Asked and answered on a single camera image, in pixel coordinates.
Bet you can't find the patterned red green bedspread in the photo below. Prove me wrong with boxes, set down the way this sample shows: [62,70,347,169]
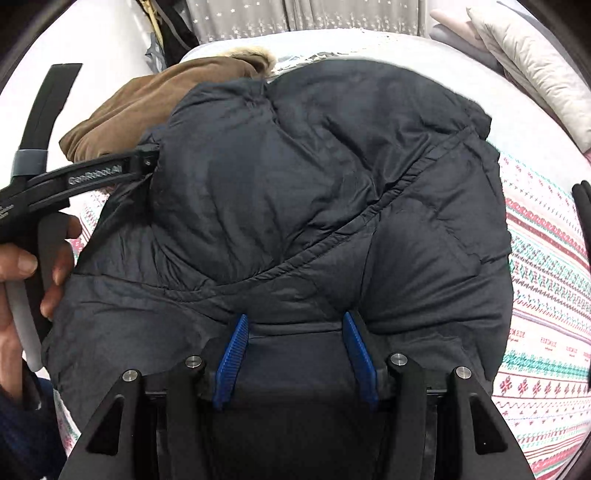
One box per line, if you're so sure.
[50,52,591,480]

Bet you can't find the black quilted puffer jacket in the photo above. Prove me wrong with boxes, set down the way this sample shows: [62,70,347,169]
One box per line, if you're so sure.
[41,58,515,480]

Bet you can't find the black garment on bed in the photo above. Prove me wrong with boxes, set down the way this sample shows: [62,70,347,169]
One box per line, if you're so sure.
[572,180,591,261]

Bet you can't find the beige folded quilt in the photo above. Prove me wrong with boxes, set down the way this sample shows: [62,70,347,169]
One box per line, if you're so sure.
[466,1,590,154]

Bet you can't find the folded brown coat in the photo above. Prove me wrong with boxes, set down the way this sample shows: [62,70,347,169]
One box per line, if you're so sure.
[59,47,276,163]

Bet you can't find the person's left hand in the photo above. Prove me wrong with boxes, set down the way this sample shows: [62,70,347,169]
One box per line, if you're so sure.
[0,214,83,402]

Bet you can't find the pink pillow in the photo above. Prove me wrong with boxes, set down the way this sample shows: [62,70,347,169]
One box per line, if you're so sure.
[430,9,483,47]

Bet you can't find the grey star patterned curtain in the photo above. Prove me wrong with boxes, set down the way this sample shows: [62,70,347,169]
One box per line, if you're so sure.
[186,0,428,44]

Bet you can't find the black hanging clothes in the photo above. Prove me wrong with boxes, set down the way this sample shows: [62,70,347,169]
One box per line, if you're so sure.
[137,0,199,73]

